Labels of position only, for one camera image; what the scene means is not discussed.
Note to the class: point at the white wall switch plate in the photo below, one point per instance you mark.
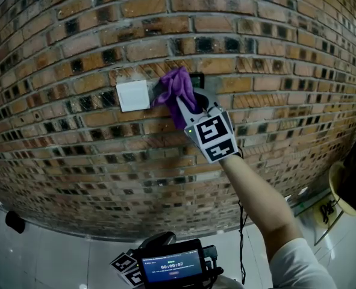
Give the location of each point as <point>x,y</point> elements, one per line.
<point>133,96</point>

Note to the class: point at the person's right forearm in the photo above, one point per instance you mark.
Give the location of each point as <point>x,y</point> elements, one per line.
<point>256,197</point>

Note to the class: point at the black wall thermostat display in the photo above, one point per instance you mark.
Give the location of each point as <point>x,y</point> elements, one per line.
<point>198,80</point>

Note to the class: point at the black chest-mounted screen device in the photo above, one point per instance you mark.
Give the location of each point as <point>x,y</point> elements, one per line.
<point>171,266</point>

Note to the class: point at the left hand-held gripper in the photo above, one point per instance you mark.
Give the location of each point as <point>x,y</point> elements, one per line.
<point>123,265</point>

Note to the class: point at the black screen mount bracket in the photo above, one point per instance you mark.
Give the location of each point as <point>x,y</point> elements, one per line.
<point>213,257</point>

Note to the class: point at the black round floor object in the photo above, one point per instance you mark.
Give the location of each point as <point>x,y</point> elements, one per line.
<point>15,222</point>

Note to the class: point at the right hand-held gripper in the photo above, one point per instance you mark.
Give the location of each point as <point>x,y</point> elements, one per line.
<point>215,137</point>

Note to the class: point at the glass low table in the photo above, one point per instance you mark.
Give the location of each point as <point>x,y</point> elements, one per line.
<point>307,206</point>

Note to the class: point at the purple cleaning cloth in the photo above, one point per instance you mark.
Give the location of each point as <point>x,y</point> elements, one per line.
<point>180,89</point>

